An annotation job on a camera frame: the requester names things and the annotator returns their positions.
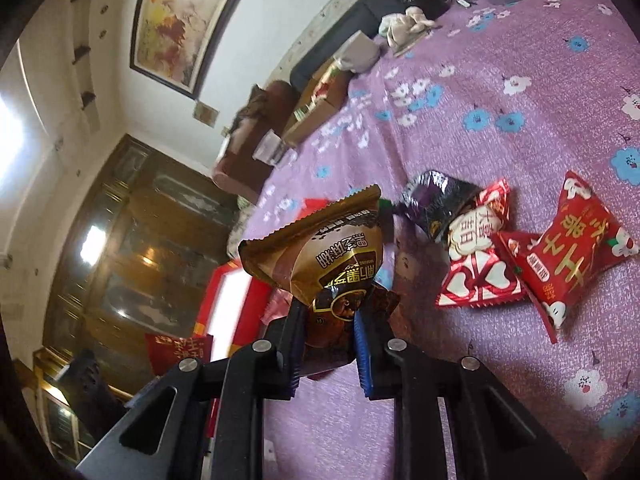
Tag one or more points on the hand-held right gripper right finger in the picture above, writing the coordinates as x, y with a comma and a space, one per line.
364, 355

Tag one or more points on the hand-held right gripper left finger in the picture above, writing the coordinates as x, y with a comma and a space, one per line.
292, 355

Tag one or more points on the red gift box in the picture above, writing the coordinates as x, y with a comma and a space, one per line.
250, 310

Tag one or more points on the brown snack packet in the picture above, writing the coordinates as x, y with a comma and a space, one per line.
325, 260

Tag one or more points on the cardboard box of snacks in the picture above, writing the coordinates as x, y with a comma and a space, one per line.
315, 110

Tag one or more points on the pink snack packet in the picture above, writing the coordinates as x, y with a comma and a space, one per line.
275, 307

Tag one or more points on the red packet with gold print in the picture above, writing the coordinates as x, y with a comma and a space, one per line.
175, 347

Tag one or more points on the floral cloth pile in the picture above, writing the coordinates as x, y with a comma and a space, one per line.
240, 230

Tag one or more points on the red heart-print snack packet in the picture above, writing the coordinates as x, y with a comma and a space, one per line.
475, 260

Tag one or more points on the dark purple snack packet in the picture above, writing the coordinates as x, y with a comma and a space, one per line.
435, 205

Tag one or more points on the dark wooden cabinet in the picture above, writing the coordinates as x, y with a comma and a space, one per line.
125, 240

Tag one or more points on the clear plastic cup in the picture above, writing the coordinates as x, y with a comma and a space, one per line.
267, 147

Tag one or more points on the brown chair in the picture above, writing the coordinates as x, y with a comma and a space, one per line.
250, 145

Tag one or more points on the purple floral tablecloth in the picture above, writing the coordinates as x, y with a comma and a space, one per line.
500, 160

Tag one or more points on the grey pouch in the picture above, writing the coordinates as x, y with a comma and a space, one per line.
362, 50

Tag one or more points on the white cloth bundle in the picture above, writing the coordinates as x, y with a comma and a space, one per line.
405, 27

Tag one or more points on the black sofa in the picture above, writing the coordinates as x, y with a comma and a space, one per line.
360, 15

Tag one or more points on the framed painting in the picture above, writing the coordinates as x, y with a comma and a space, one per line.
180, 15

